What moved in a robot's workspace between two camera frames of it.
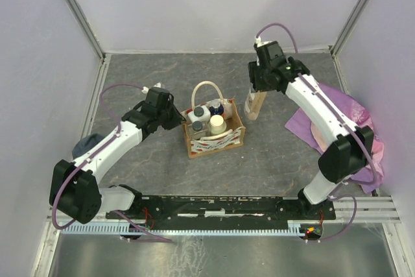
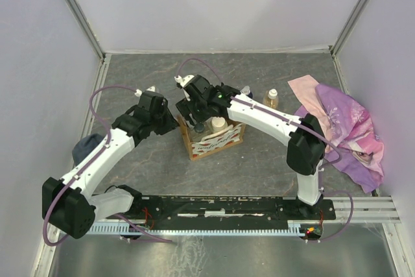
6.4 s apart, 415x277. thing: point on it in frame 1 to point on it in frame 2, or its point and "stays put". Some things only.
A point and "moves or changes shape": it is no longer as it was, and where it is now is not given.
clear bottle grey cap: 198,130 stays put
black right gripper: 254,68 to 185,107
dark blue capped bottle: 216,109 moves or changes shape
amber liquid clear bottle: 253,104 moves or changes shape
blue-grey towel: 85,143 stays put
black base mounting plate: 220,209 stays put
